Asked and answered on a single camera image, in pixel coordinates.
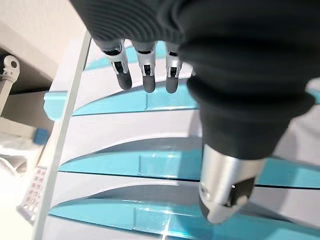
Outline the white medical cart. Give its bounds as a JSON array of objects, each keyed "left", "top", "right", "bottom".
[{"left": 32, "top": 29, "right": 320, "bottom": 240}]

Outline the white wire basket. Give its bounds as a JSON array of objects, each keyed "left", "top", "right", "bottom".
[{"left": 15, "top": 164, "right": 49, "bottom": 224}]

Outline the blue bed bracket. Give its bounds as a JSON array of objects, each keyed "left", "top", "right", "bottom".
[{"left": 32, "top": 127, "right": 50, "bottom": 145}]

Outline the white bed caster wheel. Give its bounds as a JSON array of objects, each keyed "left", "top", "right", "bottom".
[{"left": 0, "top": 54, "right": 21, "bottom": 83}]

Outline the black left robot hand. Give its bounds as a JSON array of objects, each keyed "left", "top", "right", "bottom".
[{"left": 68, "top": 0, "right": 320, "bottom": 225}]

